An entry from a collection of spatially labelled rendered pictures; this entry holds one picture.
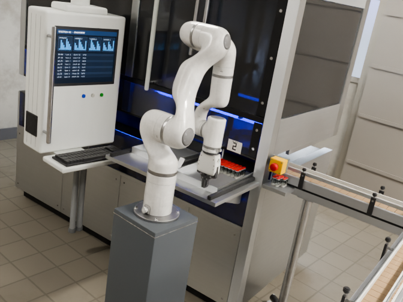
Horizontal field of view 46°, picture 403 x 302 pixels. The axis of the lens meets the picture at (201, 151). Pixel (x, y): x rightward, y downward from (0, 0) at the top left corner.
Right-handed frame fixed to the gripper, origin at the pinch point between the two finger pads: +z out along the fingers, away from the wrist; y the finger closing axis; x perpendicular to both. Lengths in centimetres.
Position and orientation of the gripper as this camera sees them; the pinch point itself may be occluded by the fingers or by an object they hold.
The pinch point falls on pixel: (205, 183)
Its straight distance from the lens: 218.8
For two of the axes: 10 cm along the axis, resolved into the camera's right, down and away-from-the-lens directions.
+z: -1.7, 9.4, 2.9
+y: -8.0, -3.1, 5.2
